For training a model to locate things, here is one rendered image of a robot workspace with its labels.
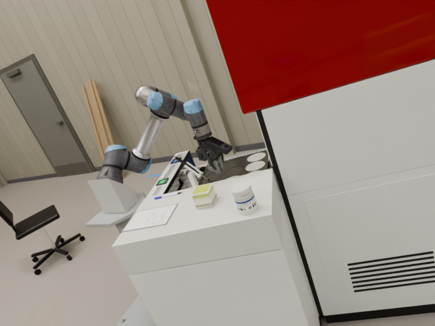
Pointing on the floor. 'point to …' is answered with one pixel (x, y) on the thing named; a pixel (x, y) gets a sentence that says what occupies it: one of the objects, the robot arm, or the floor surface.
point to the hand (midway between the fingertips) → (221, 173)
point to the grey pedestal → (131, 317)
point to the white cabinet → (233, 290)
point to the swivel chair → (43, 218)
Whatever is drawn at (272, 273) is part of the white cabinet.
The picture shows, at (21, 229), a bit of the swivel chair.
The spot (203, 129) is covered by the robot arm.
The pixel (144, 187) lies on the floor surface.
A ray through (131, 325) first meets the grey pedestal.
